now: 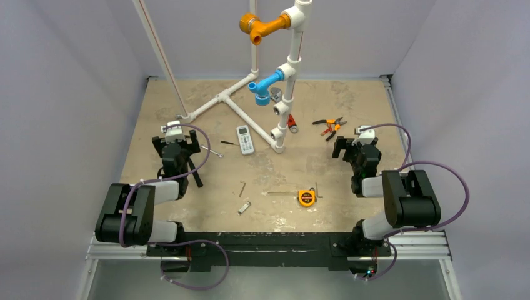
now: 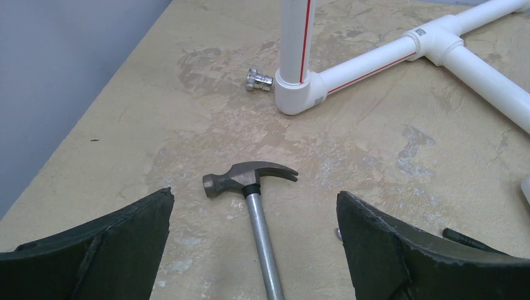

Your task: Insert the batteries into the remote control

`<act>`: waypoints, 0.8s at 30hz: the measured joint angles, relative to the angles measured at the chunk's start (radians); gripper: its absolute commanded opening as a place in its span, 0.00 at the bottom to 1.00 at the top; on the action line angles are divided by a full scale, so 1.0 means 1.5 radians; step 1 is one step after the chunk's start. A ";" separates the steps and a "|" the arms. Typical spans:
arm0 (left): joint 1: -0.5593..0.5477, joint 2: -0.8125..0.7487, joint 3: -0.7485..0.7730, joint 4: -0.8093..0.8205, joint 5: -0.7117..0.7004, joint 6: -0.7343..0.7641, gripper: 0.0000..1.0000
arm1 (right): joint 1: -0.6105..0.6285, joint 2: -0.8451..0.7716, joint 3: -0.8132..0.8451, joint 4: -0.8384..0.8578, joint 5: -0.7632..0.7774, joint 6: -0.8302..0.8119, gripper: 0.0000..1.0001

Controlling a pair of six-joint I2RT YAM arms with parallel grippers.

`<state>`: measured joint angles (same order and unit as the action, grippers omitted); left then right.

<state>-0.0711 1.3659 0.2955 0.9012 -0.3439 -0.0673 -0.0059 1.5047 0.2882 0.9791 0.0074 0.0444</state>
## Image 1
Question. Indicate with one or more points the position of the silver battery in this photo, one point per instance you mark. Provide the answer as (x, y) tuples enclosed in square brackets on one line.
[(244, 208)]

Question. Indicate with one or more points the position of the aluminium frame rail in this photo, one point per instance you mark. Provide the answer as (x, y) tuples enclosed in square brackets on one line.
[(425, 246)]

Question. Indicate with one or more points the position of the blue pipe fitting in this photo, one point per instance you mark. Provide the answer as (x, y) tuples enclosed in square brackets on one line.
[(261, 88)]

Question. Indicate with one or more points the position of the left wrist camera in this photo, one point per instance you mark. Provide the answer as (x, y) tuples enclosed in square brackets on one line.
[(173, 132)]

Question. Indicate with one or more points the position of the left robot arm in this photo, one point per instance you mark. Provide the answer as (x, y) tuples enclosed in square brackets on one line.
[(127, 215)]

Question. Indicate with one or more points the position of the white remote control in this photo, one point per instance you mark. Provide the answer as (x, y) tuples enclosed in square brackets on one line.
[(245, 141)]

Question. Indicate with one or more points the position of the small hex key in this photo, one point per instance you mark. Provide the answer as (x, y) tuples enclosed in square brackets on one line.
[(242, 189)]

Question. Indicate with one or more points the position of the orange pipe fitting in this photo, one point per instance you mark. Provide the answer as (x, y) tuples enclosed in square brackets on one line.
[(257, 30)]

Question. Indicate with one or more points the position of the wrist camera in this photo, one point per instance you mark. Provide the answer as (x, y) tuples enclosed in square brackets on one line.
[(365, 134), (173, 132)]

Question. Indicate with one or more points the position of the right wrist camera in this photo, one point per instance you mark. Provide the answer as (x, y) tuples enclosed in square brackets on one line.
[(365, 134)]

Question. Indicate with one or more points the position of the red handled cutter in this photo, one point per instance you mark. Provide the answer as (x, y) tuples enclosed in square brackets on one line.
[(331, 130)]

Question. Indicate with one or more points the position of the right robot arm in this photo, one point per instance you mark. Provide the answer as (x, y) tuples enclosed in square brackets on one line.
[(409, 198)]

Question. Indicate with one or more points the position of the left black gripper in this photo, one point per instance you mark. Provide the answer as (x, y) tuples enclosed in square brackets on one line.
[(190, 148)]

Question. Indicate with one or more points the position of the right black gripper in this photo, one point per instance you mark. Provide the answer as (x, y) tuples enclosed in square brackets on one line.
[(355, 145)]

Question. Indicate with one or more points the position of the black base bar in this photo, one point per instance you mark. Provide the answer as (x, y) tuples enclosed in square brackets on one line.
[(335, 251)]

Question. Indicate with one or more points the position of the black hammer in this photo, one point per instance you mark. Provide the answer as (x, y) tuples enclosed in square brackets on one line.
[(195, 174)]

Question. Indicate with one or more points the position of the silver pipe clamp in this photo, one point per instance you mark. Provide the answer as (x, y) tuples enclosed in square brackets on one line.
[(275, 94)]

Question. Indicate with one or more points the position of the black screwdriver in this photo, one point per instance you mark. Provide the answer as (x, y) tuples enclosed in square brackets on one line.
[(229, 143)]

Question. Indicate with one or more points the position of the red adjustable wrench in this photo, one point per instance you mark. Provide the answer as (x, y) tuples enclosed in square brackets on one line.
[(291, 123)]

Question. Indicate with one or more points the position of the small silver wrench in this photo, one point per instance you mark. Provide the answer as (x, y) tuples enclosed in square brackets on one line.
[(220, 155)]

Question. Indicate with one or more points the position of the orange handled pliers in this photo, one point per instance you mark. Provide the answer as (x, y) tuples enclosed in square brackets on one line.
[(337, 121)]

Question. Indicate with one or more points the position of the large hex key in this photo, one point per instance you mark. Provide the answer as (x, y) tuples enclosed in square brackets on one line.
[(316, 190)]

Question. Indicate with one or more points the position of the white PVC pipe frame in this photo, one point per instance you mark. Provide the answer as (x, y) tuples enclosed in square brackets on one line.
[(294, 19)]

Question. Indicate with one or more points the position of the yellow tape measure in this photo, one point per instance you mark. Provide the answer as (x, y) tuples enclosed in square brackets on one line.
[(306, 198)]

